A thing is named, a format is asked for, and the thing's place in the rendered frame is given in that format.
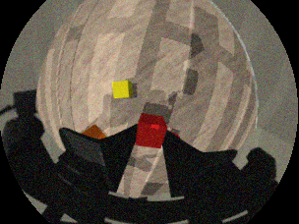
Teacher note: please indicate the yellow cube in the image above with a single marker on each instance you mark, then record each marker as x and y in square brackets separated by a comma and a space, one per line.
[123, 89]

